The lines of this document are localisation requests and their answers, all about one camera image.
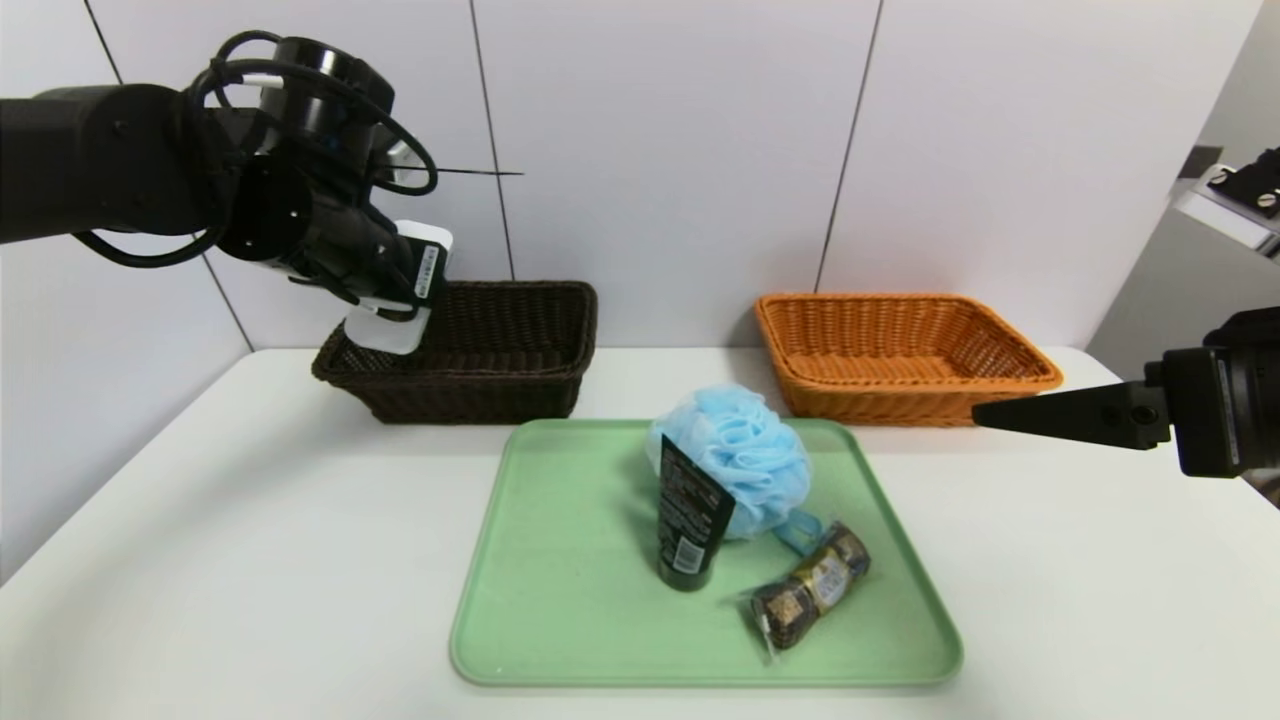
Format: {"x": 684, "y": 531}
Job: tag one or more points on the dark brown wicker basket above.
{"x": 500, "y": 395}

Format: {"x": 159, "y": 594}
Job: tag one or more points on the green plastic tray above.
{"x": 570, "y": 600}

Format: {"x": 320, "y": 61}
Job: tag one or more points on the orange wicker basket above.
{"x": 880, "y": 400}

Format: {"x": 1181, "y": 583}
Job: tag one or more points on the blue mesh bath loofah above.
{"x": 750, "y": 450}

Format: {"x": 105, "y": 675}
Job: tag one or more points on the black cosmetic tube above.
{"x": 690, "y": 520}

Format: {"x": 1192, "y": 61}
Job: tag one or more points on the white rectangular plastic case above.
{"x": 385, "y": 335}

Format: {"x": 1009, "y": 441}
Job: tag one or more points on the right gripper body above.
{"x": 1222, "y": 412}

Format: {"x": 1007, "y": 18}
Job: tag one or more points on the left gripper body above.
{"x": 428, "y": 272}

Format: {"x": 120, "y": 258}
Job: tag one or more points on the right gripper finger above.
{"x": 1090, "y": 418}

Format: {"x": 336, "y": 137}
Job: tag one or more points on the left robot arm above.
{"x": 80, "y": 160}

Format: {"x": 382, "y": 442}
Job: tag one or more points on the black wall fixture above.
{"x": 1198, "y": 162}

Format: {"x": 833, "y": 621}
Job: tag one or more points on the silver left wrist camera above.
{"x": 402, "y": 160}

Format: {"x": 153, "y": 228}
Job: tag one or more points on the gold chocolate pack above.
{"x": 815, "y": 580}

